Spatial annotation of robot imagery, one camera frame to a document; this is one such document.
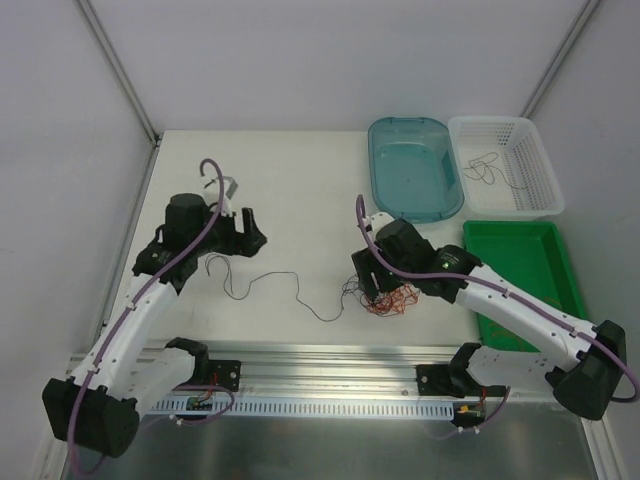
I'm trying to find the orange purple black wires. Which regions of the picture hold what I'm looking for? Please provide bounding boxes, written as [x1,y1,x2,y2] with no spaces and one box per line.
[341,279,419,318]

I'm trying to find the dark thin wire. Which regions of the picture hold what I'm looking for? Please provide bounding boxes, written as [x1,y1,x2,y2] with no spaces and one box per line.
[205,253,351,324]

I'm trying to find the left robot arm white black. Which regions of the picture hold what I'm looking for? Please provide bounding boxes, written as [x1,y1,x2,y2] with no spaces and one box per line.
[42,193,267,458]

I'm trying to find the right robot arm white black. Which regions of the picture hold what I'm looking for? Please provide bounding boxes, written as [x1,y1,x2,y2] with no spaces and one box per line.
[352,213,639,420]

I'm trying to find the teal transparent plastic bin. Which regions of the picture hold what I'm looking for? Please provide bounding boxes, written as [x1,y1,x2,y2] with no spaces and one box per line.
[367,117,464,224]

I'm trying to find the white perforated plastic basket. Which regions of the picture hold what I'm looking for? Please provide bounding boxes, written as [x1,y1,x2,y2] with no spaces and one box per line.
[448,116,565,221]

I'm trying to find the green plastic tray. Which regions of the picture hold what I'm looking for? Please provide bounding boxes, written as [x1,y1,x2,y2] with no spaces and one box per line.
[462,220,589,354]

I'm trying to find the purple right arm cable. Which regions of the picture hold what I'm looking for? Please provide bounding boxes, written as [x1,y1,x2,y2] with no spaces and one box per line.
[354,194,640,404]

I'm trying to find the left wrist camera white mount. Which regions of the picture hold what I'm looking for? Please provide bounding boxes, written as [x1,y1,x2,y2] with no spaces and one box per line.
[202,176,238,217]

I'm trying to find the black wire in basket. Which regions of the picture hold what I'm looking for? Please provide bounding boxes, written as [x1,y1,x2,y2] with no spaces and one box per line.
[462,152,529,191]

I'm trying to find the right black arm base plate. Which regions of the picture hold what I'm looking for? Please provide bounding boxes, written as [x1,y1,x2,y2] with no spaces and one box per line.
[415,364,506,399]

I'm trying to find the orange wire in green tray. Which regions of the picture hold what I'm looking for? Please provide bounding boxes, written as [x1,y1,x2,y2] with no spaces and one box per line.
[487,297,566,346]

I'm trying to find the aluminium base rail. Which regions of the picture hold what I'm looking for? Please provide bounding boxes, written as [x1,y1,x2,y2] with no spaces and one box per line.
[62,342,604,401]

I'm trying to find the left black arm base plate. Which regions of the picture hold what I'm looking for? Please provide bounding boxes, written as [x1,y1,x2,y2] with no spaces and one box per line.
[188,359,242,392]

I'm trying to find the white slotted cable duct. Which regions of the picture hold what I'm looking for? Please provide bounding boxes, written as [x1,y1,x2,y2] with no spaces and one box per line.
[150,394,454,421]

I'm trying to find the left aluminium frame post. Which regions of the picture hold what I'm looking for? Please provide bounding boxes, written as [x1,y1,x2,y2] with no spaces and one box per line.
[73,0,161,147]

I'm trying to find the aluminium frame post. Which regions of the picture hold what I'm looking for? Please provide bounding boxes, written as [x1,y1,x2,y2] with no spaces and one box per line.
[519,0,603,119]
[73,0,161,147]

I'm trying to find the right aluminium frame post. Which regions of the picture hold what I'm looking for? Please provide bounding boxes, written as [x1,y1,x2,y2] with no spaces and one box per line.
[519,0,603,119]

